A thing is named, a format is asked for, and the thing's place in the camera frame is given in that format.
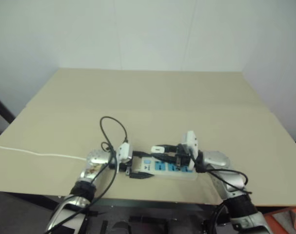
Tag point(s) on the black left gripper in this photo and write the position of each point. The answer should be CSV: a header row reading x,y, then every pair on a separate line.
x,y
128,168

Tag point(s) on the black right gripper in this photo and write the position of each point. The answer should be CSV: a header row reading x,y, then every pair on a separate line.
x,y
183,158

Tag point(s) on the white power strip blue sockets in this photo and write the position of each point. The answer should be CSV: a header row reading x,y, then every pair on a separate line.
x,y
147,167

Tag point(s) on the white charger plug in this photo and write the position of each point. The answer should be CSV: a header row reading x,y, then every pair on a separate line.
x,y
157,149

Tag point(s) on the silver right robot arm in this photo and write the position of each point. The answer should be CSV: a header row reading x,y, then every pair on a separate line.
x,y
231,180

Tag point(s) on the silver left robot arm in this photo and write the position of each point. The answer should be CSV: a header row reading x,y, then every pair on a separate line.
x,y
92,168

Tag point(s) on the dark rounded shape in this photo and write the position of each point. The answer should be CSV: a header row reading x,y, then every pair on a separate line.
x,y
121,228

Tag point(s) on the orange box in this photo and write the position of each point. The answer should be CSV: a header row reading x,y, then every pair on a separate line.
x,y
284,225

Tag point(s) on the black slanted bar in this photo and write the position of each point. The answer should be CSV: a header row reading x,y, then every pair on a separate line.
x,y
2,107

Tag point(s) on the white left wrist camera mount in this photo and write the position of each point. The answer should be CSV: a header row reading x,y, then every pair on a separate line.
x,y
124,152

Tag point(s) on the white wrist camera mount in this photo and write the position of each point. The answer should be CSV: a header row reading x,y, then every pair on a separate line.
x,y
190,141
124,152

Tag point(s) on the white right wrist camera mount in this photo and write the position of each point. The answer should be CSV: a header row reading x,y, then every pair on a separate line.
x,y
190,141

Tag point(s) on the dark table frame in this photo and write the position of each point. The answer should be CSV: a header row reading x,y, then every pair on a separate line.
x,y
150,203

